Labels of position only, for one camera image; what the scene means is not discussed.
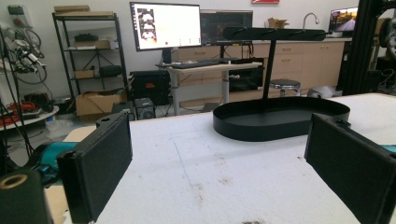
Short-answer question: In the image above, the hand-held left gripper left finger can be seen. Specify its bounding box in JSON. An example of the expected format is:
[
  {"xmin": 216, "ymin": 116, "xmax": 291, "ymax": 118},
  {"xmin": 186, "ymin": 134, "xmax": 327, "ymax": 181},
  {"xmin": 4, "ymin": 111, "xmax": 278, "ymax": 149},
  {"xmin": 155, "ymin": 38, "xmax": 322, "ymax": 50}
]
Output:
[{"xmin": 56, "ymin": 111, "xmax": 134, "ymax": 224}]

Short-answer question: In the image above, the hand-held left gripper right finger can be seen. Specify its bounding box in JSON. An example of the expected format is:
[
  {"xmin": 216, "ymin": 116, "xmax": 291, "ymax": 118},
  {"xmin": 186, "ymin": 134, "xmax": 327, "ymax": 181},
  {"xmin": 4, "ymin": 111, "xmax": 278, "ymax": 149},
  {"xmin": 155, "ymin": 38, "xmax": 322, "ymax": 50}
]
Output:
[{"xmin": 304, "ymin": 112, "xmax": 396, "ymax": 224}]

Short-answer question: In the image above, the teal and black tool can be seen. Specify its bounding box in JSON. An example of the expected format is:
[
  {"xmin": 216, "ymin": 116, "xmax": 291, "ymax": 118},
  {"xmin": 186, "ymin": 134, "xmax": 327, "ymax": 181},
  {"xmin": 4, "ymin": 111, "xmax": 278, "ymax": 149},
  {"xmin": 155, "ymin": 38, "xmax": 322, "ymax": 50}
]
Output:
[{"xmin": 29, "ymin": 141, "xmax": 79, "ymax": 188}]

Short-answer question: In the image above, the open cardboard box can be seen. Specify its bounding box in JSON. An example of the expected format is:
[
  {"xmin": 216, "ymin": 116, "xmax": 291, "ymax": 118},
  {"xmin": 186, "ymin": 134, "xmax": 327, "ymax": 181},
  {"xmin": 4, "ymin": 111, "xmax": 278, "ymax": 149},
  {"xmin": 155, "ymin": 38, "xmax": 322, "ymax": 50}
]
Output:
[{"xmin": 75, "ymin": 89, "xmax": 128, "ymax": 122}]

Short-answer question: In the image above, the small black speaker box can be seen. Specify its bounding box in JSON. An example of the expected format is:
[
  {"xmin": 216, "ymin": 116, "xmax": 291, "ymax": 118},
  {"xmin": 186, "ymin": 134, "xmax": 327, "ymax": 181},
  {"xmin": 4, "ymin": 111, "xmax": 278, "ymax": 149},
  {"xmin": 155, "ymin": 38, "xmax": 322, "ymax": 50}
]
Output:
[{"xmin": 134, "ymin": 97, "xmax": 157, "ymax": 121}]

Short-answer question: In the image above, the grey cloth bundle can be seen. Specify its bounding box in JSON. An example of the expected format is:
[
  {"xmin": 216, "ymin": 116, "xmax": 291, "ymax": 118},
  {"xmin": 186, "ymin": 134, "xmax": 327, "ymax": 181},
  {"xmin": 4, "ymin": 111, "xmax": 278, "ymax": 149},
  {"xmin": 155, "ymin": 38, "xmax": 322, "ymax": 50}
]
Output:
[{"xmin": 306, "ymin": 85, "xmax": 344, "ymax": 99}]

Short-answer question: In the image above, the round white side table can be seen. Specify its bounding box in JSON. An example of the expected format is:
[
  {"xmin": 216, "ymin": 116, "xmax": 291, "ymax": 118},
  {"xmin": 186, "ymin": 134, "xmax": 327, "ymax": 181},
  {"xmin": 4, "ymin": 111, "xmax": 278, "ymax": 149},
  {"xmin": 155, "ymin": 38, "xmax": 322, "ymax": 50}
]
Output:
[{"xmin": 0, "ymin": 105, "xmax": 60, "ymax": 132}]

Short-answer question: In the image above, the black oval tray stand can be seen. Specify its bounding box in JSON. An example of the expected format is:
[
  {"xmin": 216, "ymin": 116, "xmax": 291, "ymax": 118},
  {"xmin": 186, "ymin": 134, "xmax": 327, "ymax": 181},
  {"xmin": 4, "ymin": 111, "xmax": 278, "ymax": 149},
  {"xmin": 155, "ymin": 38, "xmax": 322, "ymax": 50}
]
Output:
[{"xmin": 212, "ymin": 26, "xmax": 351, "ymax": 143}]

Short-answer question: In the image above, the black computer tower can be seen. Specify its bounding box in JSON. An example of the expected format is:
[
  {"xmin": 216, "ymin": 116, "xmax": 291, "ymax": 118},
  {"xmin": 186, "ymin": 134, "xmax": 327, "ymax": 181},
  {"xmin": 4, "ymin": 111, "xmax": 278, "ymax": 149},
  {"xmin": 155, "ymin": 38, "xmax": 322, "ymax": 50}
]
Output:
[{"xmin": 129, "ymin": 69, "xmax": 172, "ymax": 106}]

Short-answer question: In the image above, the round metal stool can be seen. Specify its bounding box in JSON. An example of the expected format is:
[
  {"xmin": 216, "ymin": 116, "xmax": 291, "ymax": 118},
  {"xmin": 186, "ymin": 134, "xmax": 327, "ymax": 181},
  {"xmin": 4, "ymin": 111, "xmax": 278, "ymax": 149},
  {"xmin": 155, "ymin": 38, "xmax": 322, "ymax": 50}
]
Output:
[{"xmin": 269, "ymin": 78, "xmax": 302, "ymax": 98}]

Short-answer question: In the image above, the light wooden cabinet counter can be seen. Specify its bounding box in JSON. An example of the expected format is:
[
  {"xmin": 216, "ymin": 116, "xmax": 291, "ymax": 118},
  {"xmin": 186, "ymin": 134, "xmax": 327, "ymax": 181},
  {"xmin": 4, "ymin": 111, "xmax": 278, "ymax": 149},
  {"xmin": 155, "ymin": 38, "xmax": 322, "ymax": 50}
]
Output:
[{"xmin": 171, "ymin": 36, "xmax": 353, "ymax": 108}]

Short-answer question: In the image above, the black metal shelf rack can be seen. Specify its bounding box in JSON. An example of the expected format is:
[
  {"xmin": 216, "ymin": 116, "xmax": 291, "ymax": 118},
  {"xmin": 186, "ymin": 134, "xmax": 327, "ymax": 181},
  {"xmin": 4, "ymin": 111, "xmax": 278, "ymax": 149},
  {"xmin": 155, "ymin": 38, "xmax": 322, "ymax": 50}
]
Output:
[{"xmin": 51, "ymin": 12, "xmax": 129, "ymax": 101}]

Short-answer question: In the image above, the black keyboard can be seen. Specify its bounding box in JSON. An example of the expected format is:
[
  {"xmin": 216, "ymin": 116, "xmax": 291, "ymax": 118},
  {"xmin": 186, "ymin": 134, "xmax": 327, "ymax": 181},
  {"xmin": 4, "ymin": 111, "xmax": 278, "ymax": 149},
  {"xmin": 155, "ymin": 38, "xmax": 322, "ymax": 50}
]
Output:
[{"xmin": 170, "ymin": 60, "xmax": 221, "ymax": 70}]

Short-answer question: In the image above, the small landscape-screen monitor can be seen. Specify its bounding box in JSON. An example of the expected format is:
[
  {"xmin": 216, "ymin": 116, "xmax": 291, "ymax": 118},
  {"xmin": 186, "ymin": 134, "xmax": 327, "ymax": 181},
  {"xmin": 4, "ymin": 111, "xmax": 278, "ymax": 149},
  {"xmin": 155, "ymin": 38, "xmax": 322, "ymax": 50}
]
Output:
[{"xmin": 329, "ymin": 7, "xmax": 360, "ymax": 34}]

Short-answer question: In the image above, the light wooden standing desk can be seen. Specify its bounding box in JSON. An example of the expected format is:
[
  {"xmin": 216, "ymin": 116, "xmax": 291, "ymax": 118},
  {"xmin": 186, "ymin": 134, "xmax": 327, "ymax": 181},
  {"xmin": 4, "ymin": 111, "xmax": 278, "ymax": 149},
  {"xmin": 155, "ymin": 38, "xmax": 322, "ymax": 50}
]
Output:
[{"xmin": 155, "ymin": 61, "xmax": 263, "ymax": 117}]

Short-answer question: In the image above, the silver curved faucet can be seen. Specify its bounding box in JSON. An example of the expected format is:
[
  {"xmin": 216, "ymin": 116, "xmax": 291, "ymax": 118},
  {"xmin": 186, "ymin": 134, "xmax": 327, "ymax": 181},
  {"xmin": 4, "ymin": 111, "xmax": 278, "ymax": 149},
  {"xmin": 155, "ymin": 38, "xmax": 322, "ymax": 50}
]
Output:
[{"xmin": 303, "ymin": 12, "xmax": 320, "ymax": 31}]

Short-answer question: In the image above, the flat cardboard stack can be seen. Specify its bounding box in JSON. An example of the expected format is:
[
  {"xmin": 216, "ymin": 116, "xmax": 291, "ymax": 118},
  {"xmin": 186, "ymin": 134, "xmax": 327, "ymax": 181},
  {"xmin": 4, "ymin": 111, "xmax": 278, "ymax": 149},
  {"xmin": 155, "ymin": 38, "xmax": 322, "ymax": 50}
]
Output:
[{"xmin": 53, "ymin": 5, "xmax": 115, "ymax": 18}]

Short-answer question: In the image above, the white-screen computer monitor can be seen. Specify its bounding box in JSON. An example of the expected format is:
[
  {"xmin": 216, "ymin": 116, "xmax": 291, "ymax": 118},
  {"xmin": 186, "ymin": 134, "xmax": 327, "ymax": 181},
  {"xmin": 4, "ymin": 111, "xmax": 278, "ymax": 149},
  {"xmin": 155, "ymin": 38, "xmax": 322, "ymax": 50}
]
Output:
[{"xmin": 129, "ymin": 1, "xmax": 203, "ymax": 52}]

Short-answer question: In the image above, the small brown cardboard box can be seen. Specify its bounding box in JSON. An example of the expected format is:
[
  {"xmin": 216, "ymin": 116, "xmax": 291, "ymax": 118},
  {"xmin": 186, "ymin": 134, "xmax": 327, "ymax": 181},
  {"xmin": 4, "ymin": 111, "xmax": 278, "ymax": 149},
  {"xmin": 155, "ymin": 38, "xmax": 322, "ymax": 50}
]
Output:
[{"xmin": 267, "ymin": 17, "xmax": 290, "ymax": 30}]

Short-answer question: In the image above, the dark-screen computer monitor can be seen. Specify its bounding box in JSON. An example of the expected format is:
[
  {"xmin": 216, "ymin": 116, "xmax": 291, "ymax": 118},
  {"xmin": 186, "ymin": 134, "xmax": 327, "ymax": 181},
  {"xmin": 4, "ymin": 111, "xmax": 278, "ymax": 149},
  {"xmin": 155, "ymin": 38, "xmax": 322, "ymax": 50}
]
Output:
[{"xmin": 199, "ymin": 9, "xmax": 254, "ymax": 47}]

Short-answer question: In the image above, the black cylinder with tan ring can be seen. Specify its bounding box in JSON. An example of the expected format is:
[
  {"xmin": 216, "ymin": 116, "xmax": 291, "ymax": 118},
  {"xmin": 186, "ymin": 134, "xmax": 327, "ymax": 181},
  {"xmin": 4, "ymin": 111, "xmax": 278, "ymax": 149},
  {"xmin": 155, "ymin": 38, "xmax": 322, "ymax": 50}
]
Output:
[{"xmin": 0, "ymin": 169, "xmax": 54, "ymax": 224}]

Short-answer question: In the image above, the orange cable coil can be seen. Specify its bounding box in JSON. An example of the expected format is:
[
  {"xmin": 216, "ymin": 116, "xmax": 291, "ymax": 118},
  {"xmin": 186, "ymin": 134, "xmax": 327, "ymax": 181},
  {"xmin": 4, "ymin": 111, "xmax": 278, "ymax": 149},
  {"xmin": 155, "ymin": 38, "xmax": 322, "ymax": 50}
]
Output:
[{"xmin": 0, "ymin": 101, "xmax": 40, "ymax": 128}]

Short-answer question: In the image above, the black aluminium frame post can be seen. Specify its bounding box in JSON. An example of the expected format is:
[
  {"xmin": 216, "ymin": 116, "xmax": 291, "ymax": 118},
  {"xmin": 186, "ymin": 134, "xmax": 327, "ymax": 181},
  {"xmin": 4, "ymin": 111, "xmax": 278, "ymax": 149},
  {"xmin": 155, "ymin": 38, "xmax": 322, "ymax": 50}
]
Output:
[{"xmin": 337, "ymin": 0, "xmax": 396, "ymax": 96}]

